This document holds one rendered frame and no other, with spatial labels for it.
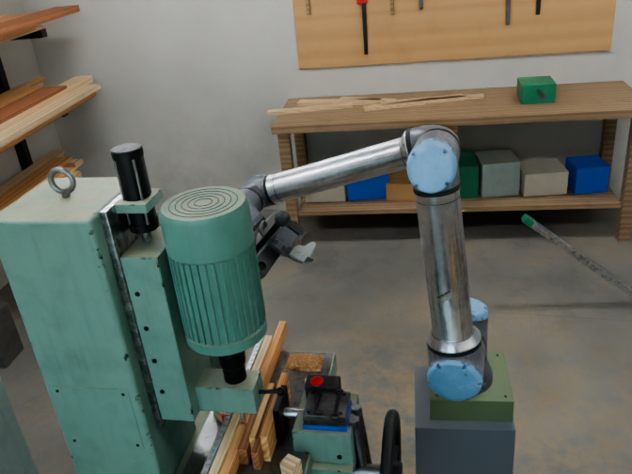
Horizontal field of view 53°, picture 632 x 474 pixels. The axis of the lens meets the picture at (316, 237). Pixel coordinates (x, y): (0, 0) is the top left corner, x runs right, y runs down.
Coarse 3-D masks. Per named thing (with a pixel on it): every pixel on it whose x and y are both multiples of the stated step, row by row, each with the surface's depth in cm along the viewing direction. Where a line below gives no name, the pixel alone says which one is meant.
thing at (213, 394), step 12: (204, 372) 147; (216, 372) 146; (252, 372) 145; (204, 384) 143; (216, 384) 143; (228, 384) 142; (240, 384) 142; (252, 384) 142; (204, 396) 143; (216, 396) 142; (228, 396) 142; (240, 396) 141; (252, 396) 141; (204, 408) 145; (216, 408) 144; (228, 408) 144; (240, 408) 143; (252, 408) 142
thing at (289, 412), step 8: (280, 400) 147; (288, 400) 153; (280, 408) 146; (288, 408) 149; (296, 408) 149; (304, 408) 149; (280, 416) 146; (288, 416) 149; (280, 424) 146; (280, 432) 147
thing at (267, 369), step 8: (280, 328) 182; (280, 336) 179; (272, 344) 176; (280, 344) 179; (272, 352) 173; (264, 360) 170; (272, 360) 170; (264, 368) 167; (272, 368) 170; (264, 376) 164; (264, 384) 163; (248, 416) 151; (240, 424) 149; (232, 440) 145; (240, 440) 144; (232, 448) 143; (232, 456) 140; (224, 464) 139; (232, 464) 139; (224, 472) 136; (232, 472) 139
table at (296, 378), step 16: (288, 352) 179; (304, 352) 178; (320, 352) 177; (336, 368) 178; (304, 384) 166; (288, 432) 151; (288, 448) 146; (240, 464) 143; (272, 464) 143; (304, 464) 142; (320, 464) 145; (336, 464) 145
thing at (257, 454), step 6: (276, 384) 159; (270, 402) 154; (264, 414) 150; (264, 420) 148; (258, 438) 143; (258, 444) 142; (252, 450) 140; (258, 450) 140; (252, 456) 140; (258, 456) 140; (258, 462) 140; (258, 468) 141
